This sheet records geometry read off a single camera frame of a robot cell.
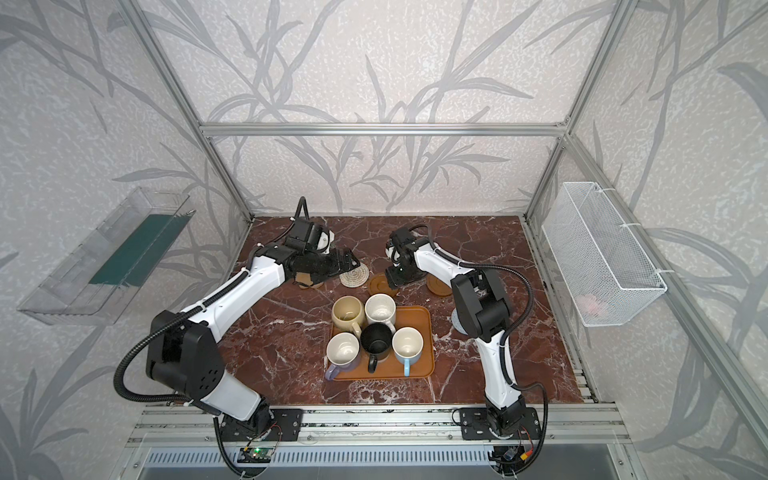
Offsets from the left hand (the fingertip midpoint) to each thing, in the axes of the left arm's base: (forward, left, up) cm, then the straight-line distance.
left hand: (353, 258), depth 85 cm
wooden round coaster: (+2, -6, -17) cm, 19 cm away
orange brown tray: (-10, -19, -17) cm, 28 cm away
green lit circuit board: (-45, +21, -18) cm, 53 cm away
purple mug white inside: (-21, +3, -17) cm, 27 cm away
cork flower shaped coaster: (-7, +12, +1) cm, 14 cm away
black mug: (-19, -7, -13) cm, 24 cm away
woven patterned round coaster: (+5, +2, -18) cm, 19 cm away
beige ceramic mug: (-10, +3, -16) cm, 19 cm away
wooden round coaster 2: (+1, -26, -18) cm, 32 cm away
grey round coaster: (-12, -31, -17) cm, 37 cm away
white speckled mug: (-8, -8, -16) cm, 19 cm away
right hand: (+5, -13, -15) cm, 20 cm away
